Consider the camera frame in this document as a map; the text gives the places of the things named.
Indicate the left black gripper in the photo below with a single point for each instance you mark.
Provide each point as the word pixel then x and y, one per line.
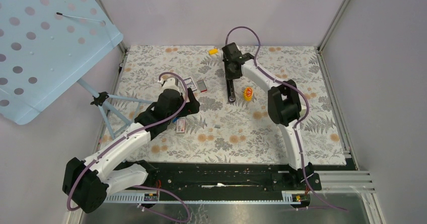
pixel 192 106

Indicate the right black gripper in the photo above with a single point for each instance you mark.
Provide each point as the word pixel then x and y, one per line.
pixel 229 76

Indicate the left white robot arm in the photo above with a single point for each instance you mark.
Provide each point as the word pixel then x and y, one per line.
pixel 88 182

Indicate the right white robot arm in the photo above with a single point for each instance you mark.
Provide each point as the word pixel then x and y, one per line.
pixel 283 104

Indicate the yellow small block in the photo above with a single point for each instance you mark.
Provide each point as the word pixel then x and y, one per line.
pixel 213 51

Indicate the blue playing card box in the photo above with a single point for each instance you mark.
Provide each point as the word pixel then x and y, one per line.
pixel 190 83

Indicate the grey red small box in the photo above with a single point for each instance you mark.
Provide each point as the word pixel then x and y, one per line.
pixel 201 86

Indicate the yellow butterfly toy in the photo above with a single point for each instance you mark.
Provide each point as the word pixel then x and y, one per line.
pixel 248 94

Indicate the floral table mat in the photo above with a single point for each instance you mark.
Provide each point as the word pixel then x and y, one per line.
pixel 247 134

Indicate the blue perforated stand panel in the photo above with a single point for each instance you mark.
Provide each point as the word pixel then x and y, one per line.
pixel 47 46

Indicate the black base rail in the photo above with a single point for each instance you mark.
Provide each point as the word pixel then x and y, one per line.
pixel 229 182

